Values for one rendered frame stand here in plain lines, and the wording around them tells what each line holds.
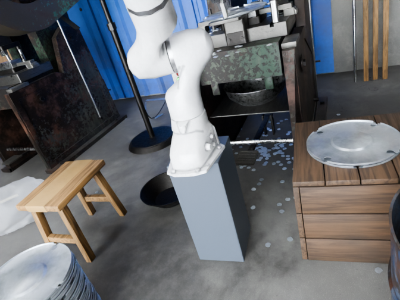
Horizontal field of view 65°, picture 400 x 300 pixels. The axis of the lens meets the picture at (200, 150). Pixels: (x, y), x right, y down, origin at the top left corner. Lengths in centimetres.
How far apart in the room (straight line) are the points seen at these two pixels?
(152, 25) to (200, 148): 37
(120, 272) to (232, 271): 47
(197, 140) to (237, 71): 61
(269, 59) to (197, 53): 59
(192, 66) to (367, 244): 79
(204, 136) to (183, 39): 29
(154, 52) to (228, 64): 66
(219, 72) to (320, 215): 80
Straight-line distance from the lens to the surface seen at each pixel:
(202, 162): 95
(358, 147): 112
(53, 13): 248
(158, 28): 82
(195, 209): 112
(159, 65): 92
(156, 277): 133
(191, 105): 95
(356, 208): 107
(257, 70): 146
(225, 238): 119
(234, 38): 151
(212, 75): 153
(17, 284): 117
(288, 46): 138
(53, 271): 113
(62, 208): 139
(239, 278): 122
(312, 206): 106
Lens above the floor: 95
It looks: 28 degrees down
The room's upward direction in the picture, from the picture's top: 16 degrees counter-clockwise
